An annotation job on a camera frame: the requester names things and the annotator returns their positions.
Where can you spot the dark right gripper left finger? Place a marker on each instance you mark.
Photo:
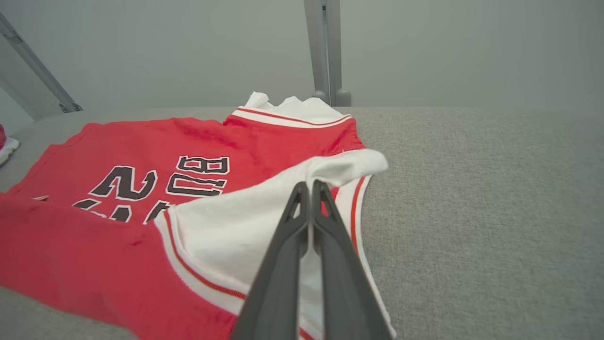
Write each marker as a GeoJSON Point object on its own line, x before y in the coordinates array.
{"type": "Point", "coordinates": [278, 283]}

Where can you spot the red garment with white trim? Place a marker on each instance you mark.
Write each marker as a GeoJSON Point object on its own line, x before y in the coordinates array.
{"type": "Point", "coordinates": [5, 146]}

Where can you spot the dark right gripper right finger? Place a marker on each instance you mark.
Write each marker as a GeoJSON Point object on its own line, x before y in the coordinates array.
{"type": "Point", "coordinates": [347, 293]}

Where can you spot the grey partition support brace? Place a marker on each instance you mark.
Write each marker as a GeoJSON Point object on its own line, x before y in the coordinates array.
{"type": "Point", "coordinates": [33, 61]}

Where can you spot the grey partition post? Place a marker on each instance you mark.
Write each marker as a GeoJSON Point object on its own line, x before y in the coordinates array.
{"type": "Point", "coordinates": [325, 47]}

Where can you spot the red white basketball jersey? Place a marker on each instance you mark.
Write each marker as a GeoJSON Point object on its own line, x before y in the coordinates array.
{"type": "Point", "coordinates": [118, 245]}

